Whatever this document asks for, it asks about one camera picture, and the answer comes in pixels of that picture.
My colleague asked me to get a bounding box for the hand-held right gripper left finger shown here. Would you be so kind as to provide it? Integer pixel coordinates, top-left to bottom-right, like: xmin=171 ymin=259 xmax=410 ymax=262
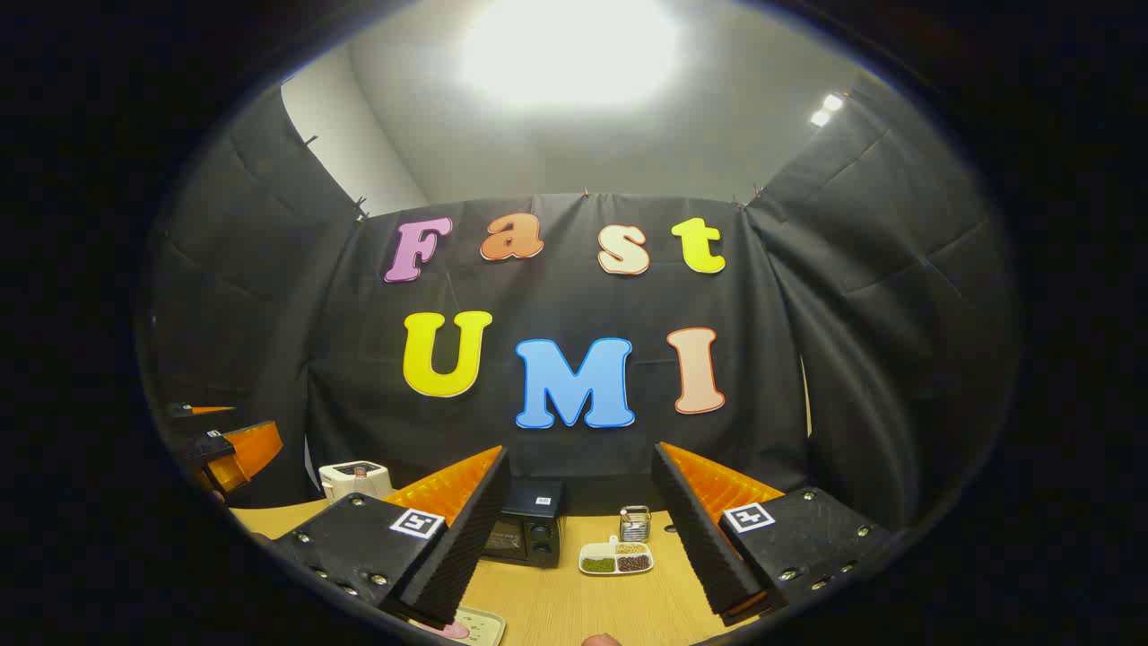
xmin=269 ymin=446 xmax=512 ymax=629

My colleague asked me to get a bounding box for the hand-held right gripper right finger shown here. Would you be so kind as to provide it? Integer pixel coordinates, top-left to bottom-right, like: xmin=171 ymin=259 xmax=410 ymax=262
xmin=651 ymin=441 xmax=900 ymax=627

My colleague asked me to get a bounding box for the black electric oven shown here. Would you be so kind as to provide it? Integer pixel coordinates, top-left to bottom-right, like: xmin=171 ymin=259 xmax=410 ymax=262
xmin=483 ymin=477 xmax=567 ymax=569

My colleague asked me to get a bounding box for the cream floral plate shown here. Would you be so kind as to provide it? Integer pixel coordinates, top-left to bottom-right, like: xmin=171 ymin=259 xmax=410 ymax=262
xmin=420 ymin=606 xmax=507 ymax=646

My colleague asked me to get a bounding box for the white divided bean dish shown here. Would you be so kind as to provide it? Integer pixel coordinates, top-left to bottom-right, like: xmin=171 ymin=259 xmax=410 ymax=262
xmin=578 ymin=536 xmax=655 ymax=576

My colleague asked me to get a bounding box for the white toaster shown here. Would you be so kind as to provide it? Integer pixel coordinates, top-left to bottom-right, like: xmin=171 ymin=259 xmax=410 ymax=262
xmin=318 ymin=460 xmax=394 ymax=502

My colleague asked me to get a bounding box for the large ceiling light panel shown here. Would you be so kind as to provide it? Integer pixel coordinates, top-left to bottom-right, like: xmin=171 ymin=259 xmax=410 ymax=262
xmin=459 ymin=0 xmax=681 ymax=110

